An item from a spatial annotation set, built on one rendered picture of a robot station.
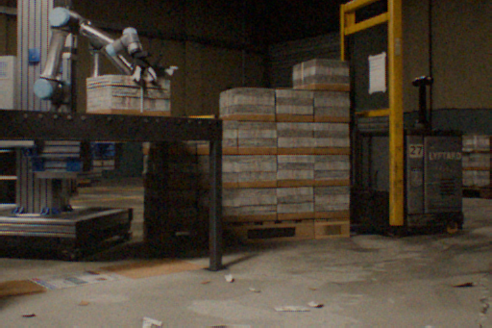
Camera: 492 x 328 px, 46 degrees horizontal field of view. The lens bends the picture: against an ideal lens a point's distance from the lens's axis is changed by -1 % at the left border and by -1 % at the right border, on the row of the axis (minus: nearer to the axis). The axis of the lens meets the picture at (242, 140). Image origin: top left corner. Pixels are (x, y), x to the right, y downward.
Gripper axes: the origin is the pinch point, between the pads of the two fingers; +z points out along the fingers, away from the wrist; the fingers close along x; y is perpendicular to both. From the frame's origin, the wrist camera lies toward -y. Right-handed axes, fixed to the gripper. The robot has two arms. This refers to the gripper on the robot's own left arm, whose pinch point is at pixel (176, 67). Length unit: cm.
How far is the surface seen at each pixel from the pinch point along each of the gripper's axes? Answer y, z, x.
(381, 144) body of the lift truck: 54, 161, 13
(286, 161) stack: 62, 74, 43
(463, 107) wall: 45, 535, -426
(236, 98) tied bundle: 20, 37, 40
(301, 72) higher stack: 0, 93, 9
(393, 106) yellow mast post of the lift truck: 22, 151, 47
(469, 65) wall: -23, 540, -425
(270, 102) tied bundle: 22, 62, 38
